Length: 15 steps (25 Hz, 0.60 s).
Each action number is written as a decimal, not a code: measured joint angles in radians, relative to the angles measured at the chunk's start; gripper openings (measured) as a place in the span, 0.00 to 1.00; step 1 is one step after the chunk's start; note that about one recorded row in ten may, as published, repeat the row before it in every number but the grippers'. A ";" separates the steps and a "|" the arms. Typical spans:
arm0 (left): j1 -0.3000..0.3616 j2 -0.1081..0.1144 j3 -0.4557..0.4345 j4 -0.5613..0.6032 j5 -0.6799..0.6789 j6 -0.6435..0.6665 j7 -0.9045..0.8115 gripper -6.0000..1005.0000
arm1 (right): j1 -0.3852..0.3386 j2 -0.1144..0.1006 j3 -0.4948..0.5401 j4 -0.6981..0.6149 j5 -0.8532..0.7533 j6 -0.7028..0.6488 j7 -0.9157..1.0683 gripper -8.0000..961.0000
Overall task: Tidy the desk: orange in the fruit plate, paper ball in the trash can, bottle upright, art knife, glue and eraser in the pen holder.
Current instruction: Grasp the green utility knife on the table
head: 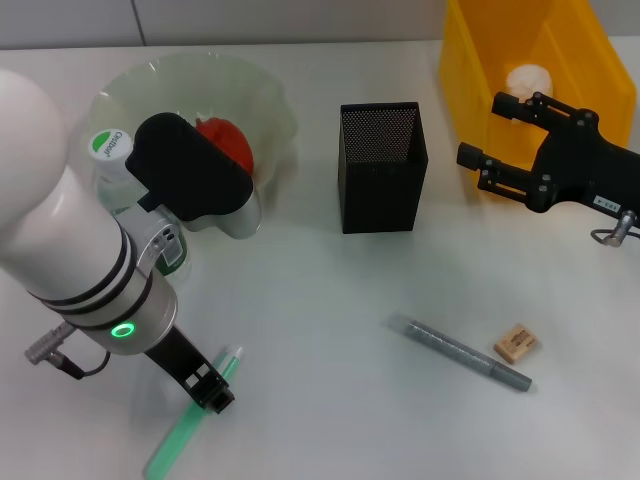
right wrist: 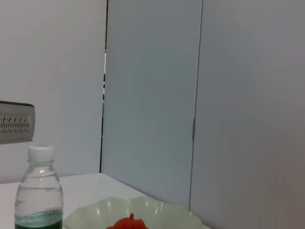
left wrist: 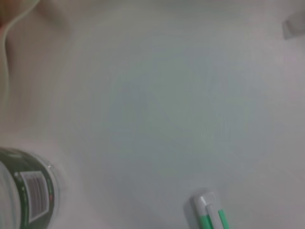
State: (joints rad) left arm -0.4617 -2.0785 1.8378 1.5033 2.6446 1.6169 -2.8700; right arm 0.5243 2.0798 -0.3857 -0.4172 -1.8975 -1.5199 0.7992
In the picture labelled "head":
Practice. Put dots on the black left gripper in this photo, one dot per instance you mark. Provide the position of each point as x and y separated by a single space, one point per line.
177 355

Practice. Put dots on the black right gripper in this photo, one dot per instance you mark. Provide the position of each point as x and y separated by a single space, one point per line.
585 160

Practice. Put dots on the white paper ball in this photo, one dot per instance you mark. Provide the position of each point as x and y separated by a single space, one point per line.
530 80

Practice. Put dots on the green pen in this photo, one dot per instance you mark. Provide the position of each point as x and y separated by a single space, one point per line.
172 445

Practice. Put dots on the beige eraser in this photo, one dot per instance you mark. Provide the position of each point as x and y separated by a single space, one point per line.
516 342

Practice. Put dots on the grey marker pen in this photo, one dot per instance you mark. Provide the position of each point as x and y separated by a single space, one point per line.
450 347

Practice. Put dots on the red-orange toy orange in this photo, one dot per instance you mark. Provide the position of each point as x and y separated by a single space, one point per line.
232 140

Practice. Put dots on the clear bottle with green label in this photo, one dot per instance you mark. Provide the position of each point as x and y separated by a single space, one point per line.
107 147

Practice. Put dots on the black mesh pen holder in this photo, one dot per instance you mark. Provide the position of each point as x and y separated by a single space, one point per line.
382 200

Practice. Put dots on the pale green glass fruit plate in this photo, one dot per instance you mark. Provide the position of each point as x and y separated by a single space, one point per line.
200 80

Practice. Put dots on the yellow plastic bin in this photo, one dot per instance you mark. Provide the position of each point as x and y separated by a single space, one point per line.
475 100

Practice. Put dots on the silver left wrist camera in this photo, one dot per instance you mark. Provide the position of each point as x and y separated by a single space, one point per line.
190 170

